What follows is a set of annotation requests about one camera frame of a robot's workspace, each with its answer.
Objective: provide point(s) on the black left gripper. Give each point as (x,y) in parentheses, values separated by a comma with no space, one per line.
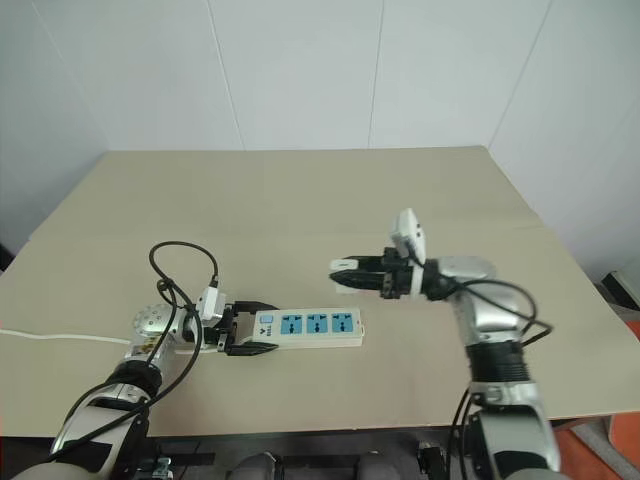
(227,327)

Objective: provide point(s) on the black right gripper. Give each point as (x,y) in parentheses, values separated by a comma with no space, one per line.
(395,280)

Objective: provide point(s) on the white charger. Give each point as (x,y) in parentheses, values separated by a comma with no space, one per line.
(341,263)

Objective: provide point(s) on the white power strip blue sockets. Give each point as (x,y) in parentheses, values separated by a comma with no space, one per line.
(310,327)

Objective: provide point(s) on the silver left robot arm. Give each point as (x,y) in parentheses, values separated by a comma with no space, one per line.
(150,322)

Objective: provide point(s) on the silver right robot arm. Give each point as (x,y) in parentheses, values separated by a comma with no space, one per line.
(482,312)

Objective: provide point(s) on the dark grey rounded shape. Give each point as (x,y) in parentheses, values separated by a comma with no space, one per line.
(256,467)

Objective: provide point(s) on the black block under table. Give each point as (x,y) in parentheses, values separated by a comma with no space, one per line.
(431,457)

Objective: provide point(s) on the black box beside table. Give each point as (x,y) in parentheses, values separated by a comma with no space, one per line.
(622,286)

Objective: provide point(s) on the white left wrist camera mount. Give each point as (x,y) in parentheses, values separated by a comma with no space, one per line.
(210,302)

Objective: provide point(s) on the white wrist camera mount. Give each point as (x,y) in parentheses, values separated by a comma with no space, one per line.
(210,302)
(409,232)

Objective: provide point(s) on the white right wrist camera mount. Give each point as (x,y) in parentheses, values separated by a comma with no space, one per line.
(409,232)

